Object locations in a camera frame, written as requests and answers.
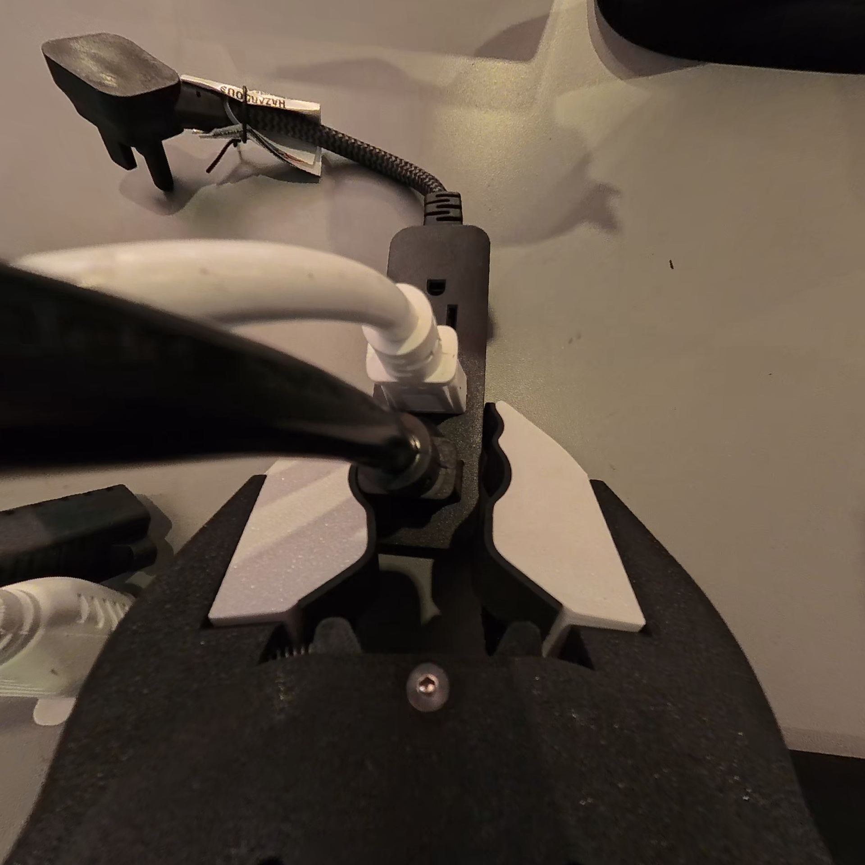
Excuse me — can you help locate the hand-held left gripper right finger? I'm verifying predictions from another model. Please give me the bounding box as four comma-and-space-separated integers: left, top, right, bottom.
473, 400, 646, 654

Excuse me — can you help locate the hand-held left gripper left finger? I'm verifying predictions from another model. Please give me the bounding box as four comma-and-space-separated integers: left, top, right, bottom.
208, 460, 377, 627

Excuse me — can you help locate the black power cord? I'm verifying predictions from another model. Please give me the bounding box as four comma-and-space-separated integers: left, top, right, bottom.
0, 260, 467, 587

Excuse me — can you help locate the white power cord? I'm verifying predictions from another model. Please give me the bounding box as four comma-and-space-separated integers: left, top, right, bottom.
0, 240, 469, 727

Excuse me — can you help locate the black braided cable with plug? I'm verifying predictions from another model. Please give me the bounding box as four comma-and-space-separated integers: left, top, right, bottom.
42, 32, 465, 227

